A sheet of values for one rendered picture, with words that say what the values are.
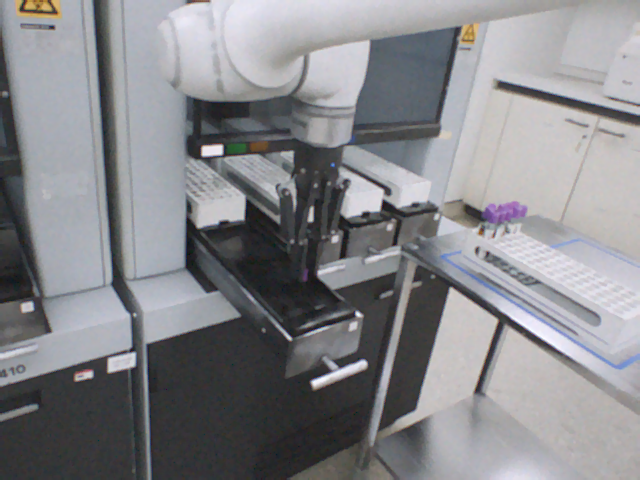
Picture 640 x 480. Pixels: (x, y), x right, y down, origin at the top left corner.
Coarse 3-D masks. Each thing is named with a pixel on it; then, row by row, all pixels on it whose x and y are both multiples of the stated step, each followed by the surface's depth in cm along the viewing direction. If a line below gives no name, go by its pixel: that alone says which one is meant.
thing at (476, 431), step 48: (432, 240) 102; (576, 240) 110; (480, 288) 87; (384, 336) 108; (528, 336) 78; (576, 336) 77; (384, 384) 113; (480, 384) 143; (624, 384) 68; (432, 432) 128; (480, 432) 130; (528, 432) 132
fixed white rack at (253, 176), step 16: (224, 160) 117; (240, 160) 118; (256, 160) 120; (224, 176) 118; (240, 176) 111; (256, 176) 110; (272, 176) 111; (288, 176) 113; (240, 192) 112; (256, 192) 115; (272, 192) 104; (272, 208) 110
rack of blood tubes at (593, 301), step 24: (480, 240) 90; (504, 240) 91; (528, 240) 93; (480, 264) 91; (504, 264) 91; (528, 264) 84; (552, 264) 86; (576, 264) 86; (528, 288) 84; (552, 288) 89; (576, 288) 78; (600, 288) 79; (624, 288) 80; (552, 312) 81; (576, 312) 83; (600, 312) 74; (624, 312) 73; (600, 336) 75; (624, 336) 74
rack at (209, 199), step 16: (192, 160) 115; (192, 176) 106; (208, 176) 107; (192, 192) 99; (208, 192) 99; (224, 192) 101; (192, 208) 105; (208, 208) 95; (224, 208) 97; (240, 208) 99; (208, 224) 97
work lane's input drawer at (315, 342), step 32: (192, 224) 97; (224, 224) 98; (192, 256) 96; (224, 256) 87; (256, 256) 91; (288, 256) 90; (224, 288) 86; (256, 288) 79; (288, 288) 83; (320, 288) 84; (256, 320) 78; (288, 320) 73; (320, 320) 74; (352, 320) 77; (288, 352) 72; (320, 352) 76; (352, 352) 80; (320, 384) 72
